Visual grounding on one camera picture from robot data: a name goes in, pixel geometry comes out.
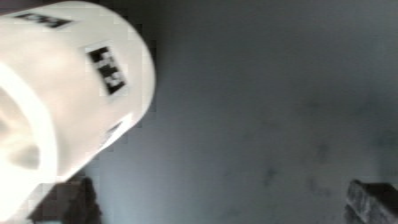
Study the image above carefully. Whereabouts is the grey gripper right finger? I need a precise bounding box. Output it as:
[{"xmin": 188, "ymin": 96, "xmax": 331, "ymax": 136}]
[{"xmin": 342, "ymin": 180, "xmax": 398, "ymax": 224}]

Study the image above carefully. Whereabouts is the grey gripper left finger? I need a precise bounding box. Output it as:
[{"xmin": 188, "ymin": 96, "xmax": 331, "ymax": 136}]
[{"xmin": 28, "ymin": 177, "xmax": 102, "ymax": 224}]

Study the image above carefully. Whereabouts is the white lamp shade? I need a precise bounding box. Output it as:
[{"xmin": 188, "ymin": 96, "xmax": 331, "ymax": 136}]
[{"xmin": 0, "ymin": 1, "xmax": 156, "ymax": 224}]

